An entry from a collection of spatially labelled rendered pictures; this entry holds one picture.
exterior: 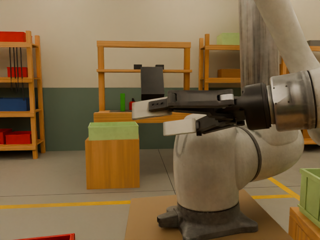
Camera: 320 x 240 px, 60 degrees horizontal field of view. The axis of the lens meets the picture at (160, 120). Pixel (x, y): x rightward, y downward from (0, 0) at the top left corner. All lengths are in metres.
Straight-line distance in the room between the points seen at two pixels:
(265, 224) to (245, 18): 0.52
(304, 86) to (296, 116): 0.04
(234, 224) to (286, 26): 0.44
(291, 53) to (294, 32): 0.04
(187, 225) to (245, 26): 0.52
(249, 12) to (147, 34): 4.92
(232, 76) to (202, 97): 4.95
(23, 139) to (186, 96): 5.11
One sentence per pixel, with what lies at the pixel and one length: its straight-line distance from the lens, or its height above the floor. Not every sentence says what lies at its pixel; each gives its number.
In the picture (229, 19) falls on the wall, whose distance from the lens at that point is 6.03.
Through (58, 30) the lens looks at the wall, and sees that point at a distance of 5.83.
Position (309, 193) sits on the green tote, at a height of 0.89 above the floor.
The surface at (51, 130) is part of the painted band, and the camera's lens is 5.85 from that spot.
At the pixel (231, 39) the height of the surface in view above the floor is 2.11.
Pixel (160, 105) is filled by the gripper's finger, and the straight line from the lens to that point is 0.43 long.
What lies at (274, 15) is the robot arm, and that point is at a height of 1.41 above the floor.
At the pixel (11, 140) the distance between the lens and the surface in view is 5.52.
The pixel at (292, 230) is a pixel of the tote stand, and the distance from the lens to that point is 1.30.
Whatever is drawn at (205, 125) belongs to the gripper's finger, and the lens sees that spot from 0.55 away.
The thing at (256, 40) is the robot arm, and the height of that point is 1.39.
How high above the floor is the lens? 1.28
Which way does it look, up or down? 7 degrees down
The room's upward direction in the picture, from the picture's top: straight up
